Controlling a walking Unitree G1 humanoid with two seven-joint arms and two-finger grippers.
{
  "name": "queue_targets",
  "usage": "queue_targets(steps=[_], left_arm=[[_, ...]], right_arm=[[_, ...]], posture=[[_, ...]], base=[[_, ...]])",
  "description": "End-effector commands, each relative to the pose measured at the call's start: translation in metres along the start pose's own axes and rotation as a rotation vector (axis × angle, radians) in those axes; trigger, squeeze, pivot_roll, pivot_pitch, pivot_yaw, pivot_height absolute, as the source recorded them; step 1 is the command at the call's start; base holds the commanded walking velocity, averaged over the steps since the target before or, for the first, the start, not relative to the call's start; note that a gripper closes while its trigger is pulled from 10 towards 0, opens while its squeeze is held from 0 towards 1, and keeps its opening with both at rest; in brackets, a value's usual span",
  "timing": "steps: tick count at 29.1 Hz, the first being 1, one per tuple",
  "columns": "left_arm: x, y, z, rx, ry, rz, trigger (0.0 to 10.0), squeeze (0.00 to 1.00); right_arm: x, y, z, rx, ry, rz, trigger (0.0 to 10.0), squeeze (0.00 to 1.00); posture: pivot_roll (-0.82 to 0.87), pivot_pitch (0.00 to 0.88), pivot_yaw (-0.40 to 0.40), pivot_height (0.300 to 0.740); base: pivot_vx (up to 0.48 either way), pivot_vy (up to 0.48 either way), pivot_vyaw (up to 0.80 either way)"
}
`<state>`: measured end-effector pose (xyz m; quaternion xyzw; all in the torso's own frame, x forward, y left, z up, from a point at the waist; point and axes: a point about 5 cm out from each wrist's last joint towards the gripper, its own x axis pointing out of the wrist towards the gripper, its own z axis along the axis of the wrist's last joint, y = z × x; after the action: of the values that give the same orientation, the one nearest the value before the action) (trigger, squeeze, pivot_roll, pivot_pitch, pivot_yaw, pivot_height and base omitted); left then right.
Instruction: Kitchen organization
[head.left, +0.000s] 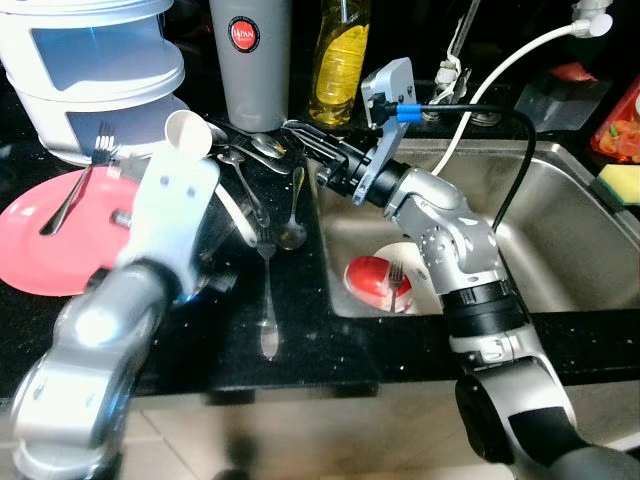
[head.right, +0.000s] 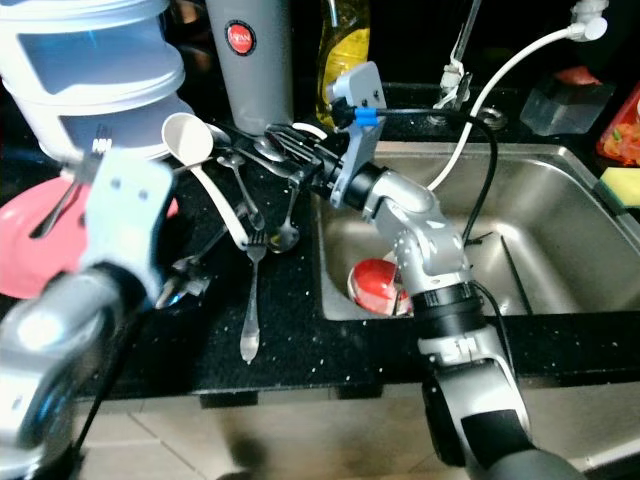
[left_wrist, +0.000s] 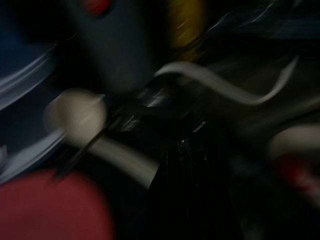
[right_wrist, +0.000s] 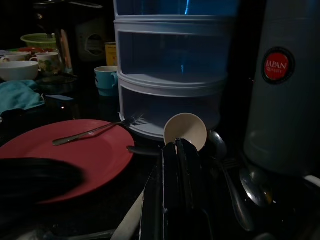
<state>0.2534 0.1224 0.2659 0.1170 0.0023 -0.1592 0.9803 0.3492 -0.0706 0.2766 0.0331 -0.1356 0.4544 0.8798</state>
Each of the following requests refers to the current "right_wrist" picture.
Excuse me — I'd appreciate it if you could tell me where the teal ceramic mug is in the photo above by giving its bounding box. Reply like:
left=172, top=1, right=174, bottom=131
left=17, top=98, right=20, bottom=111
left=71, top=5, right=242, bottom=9
left=93, top=65, right=119, bottom=97

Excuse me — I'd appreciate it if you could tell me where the wide silver metal spoon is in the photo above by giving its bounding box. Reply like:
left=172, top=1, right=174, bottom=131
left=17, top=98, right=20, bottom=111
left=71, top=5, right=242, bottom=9
left=239, top=166, right=271, bottom=209

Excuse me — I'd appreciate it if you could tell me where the blue tiered plastic container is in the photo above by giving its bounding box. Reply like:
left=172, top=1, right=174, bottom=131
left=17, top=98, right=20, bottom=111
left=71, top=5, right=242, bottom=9
left=112, top=0, right=241, bottom=142

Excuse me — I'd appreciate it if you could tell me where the glass pot lid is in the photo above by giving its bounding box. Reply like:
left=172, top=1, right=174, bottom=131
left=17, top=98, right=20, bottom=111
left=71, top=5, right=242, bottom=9
left=36, top=73, right=79, bottom=94

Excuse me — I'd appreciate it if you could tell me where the floral print white mug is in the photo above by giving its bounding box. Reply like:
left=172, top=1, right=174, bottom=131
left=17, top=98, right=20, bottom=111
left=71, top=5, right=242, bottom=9
left=29, top=52, right=64, bottom=77

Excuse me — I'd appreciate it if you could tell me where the green plastic basket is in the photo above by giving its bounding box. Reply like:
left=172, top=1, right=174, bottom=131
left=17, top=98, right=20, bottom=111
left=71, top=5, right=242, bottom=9
left=20, top=33, right=58, bottom=49

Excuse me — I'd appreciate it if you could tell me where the red round plate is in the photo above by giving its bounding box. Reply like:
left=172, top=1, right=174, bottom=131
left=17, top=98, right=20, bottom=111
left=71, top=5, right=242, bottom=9
left=0, top=119, right=136, bottom=205

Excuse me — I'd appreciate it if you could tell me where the black handled knife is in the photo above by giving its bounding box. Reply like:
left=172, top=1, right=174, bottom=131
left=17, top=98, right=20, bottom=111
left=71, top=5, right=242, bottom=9
left=126, top=144, right=162, bottom=156

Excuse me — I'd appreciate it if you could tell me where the grey thermos with red sticker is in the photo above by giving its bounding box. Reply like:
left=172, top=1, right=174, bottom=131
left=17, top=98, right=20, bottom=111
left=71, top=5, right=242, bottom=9
left=243, top=0, right=320, bottom=176

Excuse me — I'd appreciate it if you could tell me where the yellow paper box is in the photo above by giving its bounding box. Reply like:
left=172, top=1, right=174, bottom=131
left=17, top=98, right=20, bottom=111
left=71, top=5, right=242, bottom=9
left=104, top=42, right=118, bottom=67

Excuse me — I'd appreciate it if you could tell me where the white plastic ladle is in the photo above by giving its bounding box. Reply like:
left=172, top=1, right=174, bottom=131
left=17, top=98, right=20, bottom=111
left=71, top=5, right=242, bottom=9
left=116, top=112, right=208, bottom=240

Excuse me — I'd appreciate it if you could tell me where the white ceramic bowl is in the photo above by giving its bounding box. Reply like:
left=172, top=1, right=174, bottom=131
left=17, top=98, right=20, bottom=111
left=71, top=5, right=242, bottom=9
left=0, top=60, right=40, bottom=82

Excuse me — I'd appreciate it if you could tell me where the white dish rim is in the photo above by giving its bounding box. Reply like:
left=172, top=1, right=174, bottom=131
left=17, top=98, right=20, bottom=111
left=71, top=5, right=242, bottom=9
left=301, top=174, right=320, bottom=189

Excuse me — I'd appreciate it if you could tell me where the long silver metal spoon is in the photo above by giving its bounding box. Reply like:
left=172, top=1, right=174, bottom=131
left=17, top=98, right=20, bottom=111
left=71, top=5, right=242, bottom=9
left=207, top=129, right=255, bottom=232

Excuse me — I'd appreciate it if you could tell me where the black round rim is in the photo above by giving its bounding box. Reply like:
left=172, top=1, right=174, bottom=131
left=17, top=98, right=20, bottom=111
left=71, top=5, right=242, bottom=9
left=0, top=157, right=86, bottom=209

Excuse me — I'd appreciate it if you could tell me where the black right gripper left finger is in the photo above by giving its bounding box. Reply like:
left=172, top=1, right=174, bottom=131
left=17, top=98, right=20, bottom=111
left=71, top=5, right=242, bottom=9
left=139, top=141, right=191, bottom=240

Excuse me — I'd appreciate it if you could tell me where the silver metal fork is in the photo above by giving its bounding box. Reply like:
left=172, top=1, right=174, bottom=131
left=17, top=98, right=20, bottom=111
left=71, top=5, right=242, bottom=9
left=51, top=117, right=137, bottom=147

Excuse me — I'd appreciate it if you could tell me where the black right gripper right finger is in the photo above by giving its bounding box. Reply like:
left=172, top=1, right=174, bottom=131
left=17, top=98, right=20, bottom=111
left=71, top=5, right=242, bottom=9
left=175, top=138, right=227, bottom=240

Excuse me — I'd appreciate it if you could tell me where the blue flat sponge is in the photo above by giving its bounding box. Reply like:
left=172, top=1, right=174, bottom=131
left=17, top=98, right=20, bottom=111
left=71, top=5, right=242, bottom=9
left=45, top=94, right=75, bottom=102

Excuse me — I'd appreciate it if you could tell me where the teal cloth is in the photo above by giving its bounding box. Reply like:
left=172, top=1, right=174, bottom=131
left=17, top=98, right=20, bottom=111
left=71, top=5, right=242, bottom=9
left=0, top=79, right=46, bottom=114

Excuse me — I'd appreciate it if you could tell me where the black kitchen appliance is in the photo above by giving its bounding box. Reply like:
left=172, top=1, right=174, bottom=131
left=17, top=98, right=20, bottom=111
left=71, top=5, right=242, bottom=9
left=31, top=0, right=115, bottom=76

